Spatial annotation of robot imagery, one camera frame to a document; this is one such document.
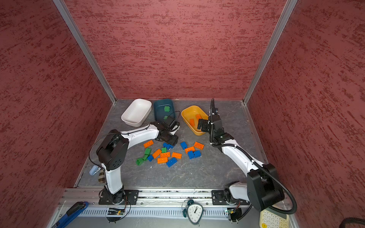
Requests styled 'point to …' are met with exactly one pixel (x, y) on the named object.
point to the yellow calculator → (270, 218)
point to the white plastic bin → (136, 112)
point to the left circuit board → (118, 212)
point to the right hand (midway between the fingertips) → (204, 123)
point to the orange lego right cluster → (191, 148)
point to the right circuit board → (235, 213)
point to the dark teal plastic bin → (158, 107)
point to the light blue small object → (94, 169)
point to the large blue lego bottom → (171, 162)
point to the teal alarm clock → (194, 211)
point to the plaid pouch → (101, 176)
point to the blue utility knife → (71, 213)
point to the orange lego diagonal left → (157, 153)
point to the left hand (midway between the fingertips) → (172, 142)
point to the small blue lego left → (150, 158)
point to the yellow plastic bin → (191, 115)
